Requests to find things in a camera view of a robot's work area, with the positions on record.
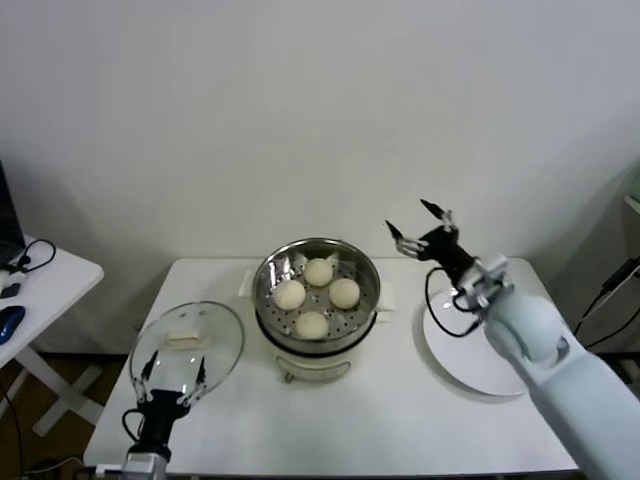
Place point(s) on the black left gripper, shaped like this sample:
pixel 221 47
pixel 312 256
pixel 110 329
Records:
pixel 162 415

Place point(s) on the blue computer mouse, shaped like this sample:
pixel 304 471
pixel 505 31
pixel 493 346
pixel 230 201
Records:
pixel 11 320

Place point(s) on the dark laptop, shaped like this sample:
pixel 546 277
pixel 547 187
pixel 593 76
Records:
pixel 7 215

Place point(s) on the white steamed baozi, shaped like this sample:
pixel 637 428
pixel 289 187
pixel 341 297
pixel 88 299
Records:
pixel 289 295
pixel 345 292
pixel 312 325
pixel 318 271

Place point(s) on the white oval plate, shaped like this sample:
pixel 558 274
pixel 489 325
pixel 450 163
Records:
pixel 460 360

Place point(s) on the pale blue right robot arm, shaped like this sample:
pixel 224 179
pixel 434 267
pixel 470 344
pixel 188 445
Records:
pixel 550 360

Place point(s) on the white shelf board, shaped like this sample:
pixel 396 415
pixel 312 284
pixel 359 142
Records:
pixel 634 207

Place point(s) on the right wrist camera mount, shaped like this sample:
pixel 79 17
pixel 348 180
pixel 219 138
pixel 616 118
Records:
pixel 487 277

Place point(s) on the white side table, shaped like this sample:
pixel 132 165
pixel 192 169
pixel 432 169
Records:
pixel 60 280

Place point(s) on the stainless steel steamer basket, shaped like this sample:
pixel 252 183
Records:
pixel 360 320

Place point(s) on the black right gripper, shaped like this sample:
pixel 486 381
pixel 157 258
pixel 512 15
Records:
pixel 445 252

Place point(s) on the round glass pot lid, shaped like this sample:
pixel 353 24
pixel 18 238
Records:
pixel 215 335

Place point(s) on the white metal frame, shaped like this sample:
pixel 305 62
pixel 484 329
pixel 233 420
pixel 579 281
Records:
pixel 631 361

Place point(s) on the small black device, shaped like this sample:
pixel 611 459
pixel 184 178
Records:
pixel 11 290

